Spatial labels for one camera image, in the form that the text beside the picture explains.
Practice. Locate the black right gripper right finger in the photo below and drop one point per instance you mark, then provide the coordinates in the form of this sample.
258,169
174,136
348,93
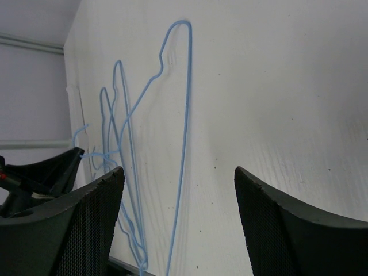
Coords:
286,236

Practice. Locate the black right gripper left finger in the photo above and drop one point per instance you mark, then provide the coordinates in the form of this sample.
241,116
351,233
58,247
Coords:
69,235

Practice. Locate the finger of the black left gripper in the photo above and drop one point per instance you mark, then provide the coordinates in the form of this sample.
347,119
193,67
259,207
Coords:
51,178

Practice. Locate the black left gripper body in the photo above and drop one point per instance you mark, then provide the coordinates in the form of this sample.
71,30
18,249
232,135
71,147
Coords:
14,179

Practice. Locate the blue wire hanger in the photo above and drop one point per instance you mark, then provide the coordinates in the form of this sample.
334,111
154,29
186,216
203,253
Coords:
111,144
146,111
119,84

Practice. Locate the grey clothes rack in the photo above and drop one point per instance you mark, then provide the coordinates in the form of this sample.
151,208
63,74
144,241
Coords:
76,117

